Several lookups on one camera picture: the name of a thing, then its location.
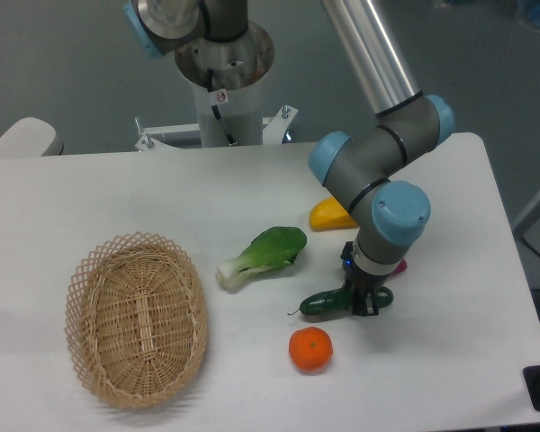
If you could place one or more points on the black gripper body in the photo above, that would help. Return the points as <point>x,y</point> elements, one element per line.
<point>360,269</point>

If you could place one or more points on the dark green cucumber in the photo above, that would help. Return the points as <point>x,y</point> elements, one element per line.
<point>330,302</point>

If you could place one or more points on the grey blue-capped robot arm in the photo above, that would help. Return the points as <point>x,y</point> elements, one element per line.
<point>391,215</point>

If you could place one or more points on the purple-red sweet potato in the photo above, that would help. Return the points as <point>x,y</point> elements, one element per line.
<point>401,268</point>

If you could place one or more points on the orange tangerine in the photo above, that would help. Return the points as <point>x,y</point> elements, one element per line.
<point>310,349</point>

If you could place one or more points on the yellow mango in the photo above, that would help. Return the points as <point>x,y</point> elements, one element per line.
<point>329,214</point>

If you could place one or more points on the green bok choy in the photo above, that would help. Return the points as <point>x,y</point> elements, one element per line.
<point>270,252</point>

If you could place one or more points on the woven wicker basket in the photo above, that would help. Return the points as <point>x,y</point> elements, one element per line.
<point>136,321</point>

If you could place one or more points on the white chair armrest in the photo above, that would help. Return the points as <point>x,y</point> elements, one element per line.
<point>30,138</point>

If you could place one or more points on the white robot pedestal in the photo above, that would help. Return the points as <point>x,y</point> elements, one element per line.
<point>227,81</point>

